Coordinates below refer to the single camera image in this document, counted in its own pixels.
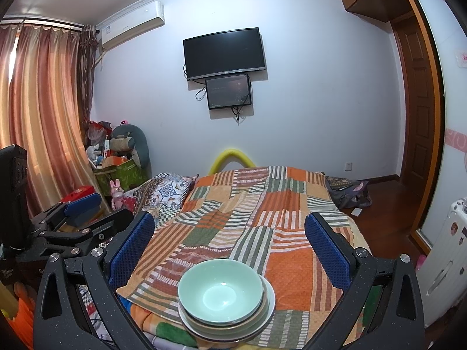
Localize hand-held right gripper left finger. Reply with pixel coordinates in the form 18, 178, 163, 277
33, 211, 161, 350

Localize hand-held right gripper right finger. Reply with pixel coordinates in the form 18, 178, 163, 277
304, 211, 426, 350

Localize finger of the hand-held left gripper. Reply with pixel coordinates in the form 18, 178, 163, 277
31, 193, 103, 234
41, 209, 135, 259

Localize green bowl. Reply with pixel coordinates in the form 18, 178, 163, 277
177, 259, 264, 323

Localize mint green plate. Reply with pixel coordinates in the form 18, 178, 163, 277
180, 281, 271, 336

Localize white plate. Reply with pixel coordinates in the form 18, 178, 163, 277
179, 281, 277, 344

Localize red box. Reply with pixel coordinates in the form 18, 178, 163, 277
60, 186, 96, 205

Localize pink rabbit toy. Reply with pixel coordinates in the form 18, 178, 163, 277
109, 178, 126, 210

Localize orange striped patchwork blanket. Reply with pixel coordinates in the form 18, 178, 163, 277
117, 166, 373, 350

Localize green storage box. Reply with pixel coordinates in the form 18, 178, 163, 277
93, 155, 147, 194

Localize dark bag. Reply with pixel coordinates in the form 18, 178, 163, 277
325, 175, 373, 210

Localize red plastic bag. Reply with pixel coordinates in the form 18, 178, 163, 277
86, 120, 114, 146

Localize orange striped curtain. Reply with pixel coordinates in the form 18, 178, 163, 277
0, 22, 99, 227

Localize white portable heater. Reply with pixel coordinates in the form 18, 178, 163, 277
416, 197, 467, 300

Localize brown patterned curtain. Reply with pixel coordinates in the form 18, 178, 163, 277
76, 25, 101, 125

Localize yellow foam tube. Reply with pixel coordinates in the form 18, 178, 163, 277
208, 148, 256, 177

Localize brown wooden door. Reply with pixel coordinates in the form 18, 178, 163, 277
390, 13, 444, 190

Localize white air conditioner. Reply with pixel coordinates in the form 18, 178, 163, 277
99, 1, 165, 50

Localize curtain rail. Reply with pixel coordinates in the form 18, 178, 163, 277
0, 16, 96, 32

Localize small black wall monitor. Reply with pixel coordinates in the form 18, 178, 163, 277
205, 74, 253, 111

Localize black wall television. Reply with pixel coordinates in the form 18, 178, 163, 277
182, 27, 266, 81

